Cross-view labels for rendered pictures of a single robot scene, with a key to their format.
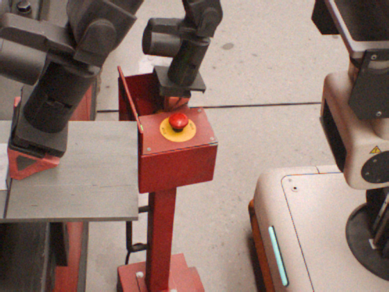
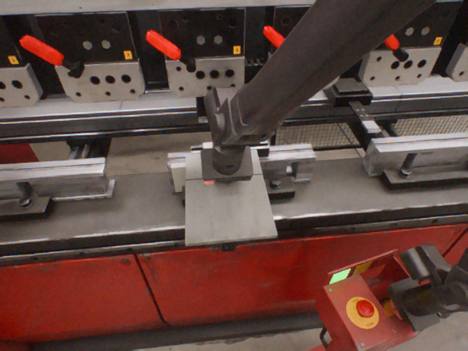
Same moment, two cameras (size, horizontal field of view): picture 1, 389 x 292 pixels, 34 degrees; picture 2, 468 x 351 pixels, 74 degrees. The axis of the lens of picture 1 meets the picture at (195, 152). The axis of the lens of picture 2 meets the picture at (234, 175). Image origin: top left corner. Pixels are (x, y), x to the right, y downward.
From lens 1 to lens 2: 68 cm
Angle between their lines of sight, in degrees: 61
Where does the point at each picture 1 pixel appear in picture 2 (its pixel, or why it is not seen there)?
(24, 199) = (198, 185)
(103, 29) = (215, 120)
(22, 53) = (211, 106)
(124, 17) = (230, 127)
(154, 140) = (341, 294)
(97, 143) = (249, 214)
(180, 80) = (405, 300)
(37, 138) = (205, 160)
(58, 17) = (418, 198)
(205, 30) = (446, 294)
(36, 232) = not seen: hidden behind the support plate
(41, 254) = not seen: hidden behind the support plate
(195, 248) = not seen: outside the picture
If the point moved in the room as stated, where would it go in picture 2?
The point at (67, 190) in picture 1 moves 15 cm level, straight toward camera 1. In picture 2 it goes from (207, 203) to (135, 218)
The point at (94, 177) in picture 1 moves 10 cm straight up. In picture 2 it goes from (218, 216) to (216, 182)
